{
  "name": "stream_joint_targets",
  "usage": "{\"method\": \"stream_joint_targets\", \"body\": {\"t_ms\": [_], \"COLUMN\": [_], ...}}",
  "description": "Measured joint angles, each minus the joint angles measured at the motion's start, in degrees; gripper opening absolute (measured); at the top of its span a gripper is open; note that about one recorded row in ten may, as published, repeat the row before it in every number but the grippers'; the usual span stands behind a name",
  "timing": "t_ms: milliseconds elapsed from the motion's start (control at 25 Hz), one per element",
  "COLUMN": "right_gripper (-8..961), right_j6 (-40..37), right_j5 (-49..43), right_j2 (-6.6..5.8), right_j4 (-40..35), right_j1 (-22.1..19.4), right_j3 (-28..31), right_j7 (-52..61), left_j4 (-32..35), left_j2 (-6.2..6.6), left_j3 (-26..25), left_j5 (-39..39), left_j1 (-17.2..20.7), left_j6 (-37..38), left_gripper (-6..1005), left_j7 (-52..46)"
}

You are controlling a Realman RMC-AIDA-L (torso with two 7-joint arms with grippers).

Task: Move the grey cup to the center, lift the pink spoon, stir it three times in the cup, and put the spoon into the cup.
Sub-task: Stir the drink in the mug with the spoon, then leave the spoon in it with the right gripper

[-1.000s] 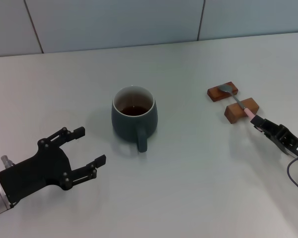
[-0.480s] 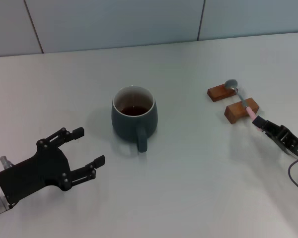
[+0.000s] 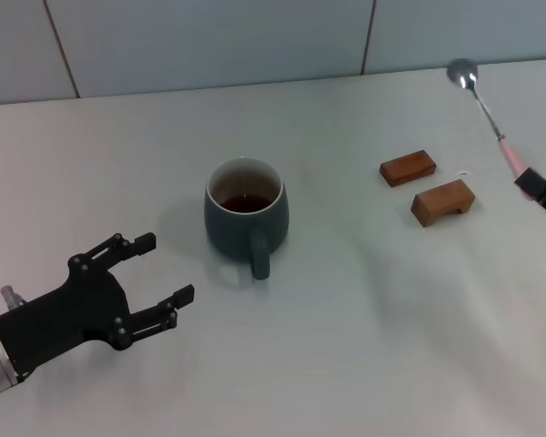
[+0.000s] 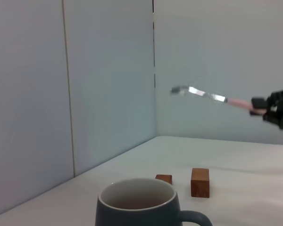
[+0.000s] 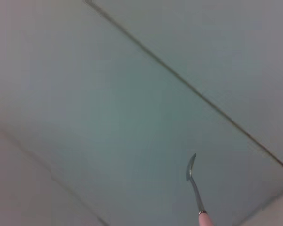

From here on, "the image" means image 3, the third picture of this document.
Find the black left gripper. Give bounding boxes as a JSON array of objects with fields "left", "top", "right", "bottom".
[{"left": 0, "top": 231, "right": 197, "bottom": 371}]

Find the grey ceramic cup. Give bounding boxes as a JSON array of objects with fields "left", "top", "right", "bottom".
[{"left": 203, "top": 157, "right": 291, "bottom": 281}]

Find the pink handled metal spoon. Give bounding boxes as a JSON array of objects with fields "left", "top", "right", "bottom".
[{"left": 446, "top": 57, "right": 532, "bottom": 201}]

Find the arched brown wooden block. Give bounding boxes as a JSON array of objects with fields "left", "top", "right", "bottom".
[{"left": 410, "top": 178, "right": 477, "bottom": 229}]

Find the dark coffee liquid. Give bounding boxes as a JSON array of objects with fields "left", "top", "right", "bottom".
[{"left": 217, "top": 192, "right": 275, "bottom": 215}]

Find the flat brown wooden block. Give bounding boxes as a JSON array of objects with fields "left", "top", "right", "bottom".
[{"left": 379, "top": 148, "right": 438, "bottom": 188}]

